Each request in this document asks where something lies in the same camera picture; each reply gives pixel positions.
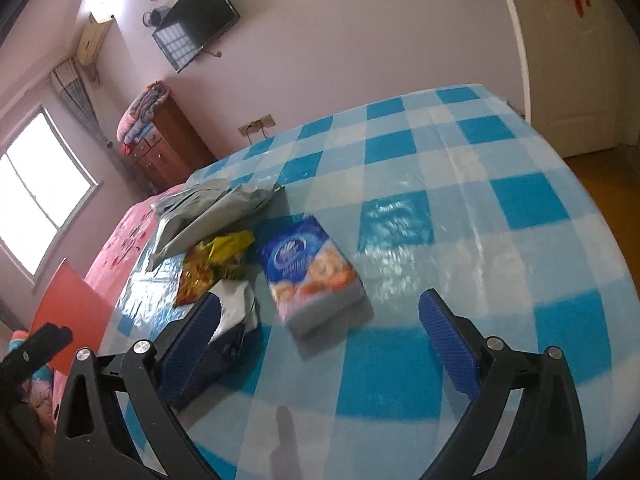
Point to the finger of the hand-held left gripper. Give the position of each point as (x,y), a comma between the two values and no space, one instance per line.
(37,350)

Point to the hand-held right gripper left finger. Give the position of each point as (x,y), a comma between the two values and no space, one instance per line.
(190,342)

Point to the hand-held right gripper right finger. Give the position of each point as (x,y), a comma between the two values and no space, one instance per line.
(450,345)

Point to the white plastic wrapper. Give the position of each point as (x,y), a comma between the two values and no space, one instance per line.
(235,305)

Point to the orange blue snack packet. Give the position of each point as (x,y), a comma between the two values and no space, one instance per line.
(305,265)

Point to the colourful printed blanket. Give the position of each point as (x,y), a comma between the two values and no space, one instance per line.
(41,395)

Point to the red chair back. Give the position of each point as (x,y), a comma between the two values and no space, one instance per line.
(65,305)

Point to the yellow snack wrapper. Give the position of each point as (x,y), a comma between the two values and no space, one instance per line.
(200,270)

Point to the pink printed bed sheet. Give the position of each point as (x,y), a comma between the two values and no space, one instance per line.
(125,240)

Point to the silver foil bag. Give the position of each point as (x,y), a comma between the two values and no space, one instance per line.
(220,220)
(185,200)

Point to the window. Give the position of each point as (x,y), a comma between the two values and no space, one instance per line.
(40,190)

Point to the blue checkered plastic tablecloth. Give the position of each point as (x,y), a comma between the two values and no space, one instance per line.
(400,185)

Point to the brown wooden dresser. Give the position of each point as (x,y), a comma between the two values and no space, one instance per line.
(170,145)

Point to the folded pink blankets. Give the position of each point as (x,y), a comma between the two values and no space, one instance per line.
(142,110)

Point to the grey patterned curtain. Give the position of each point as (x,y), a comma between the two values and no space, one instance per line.
(80,100)

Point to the white door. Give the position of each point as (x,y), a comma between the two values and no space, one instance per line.
(565,85)

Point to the beige air conditioner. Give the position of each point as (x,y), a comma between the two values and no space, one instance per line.
(92,40)

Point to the wall power outlet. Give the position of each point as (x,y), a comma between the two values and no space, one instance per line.
(257,125)

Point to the black wall television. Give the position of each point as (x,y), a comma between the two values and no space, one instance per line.
(205,10)

